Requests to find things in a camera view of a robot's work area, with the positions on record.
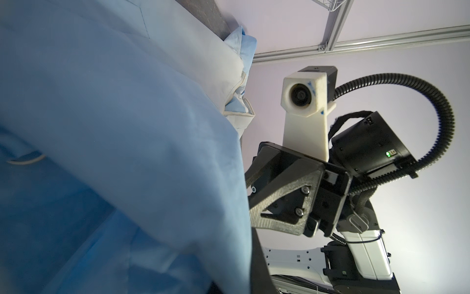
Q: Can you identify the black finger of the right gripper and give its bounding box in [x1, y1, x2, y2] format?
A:
[249, 159, 325, 236]
[245, 145, 282, 187]

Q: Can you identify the light blue jacket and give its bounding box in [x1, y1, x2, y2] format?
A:
[1, 1, 257, 294]

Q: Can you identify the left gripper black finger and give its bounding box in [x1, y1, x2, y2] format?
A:
[250, 228, 278, 294]

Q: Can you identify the white wire shelf basket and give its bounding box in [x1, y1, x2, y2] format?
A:
[313, 0, 347, 12]

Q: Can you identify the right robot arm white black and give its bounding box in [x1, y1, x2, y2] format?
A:
[246, 111, 416, 294]

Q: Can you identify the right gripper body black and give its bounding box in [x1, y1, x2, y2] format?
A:
[258, 111, 417, 237]

